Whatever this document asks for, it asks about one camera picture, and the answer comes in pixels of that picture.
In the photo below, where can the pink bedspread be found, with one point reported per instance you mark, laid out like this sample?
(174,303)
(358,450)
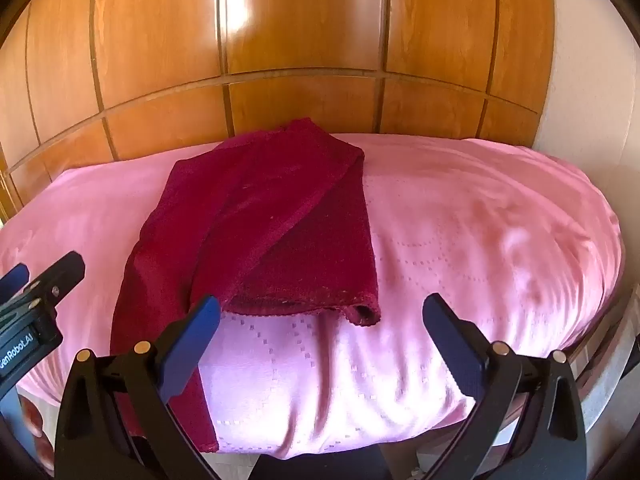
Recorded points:
(475,240)

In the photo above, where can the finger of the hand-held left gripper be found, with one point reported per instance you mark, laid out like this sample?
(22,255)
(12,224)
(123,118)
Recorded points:
(62,275)
(14,280)

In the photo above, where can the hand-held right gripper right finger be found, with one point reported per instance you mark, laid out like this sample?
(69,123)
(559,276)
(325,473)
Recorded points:
(452,345)

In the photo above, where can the maroon garment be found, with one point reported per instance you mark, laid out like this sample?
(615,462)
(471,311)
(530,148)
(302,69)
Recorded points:
(260,220)

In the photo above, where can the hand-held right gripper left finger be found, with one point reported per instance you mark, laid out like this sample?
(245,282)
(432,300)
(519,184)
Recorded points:
(192,347)

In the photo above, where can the wooden headboard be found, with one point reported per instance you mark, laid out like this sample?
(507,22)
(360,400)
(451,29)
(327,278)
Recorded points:
(280,50)

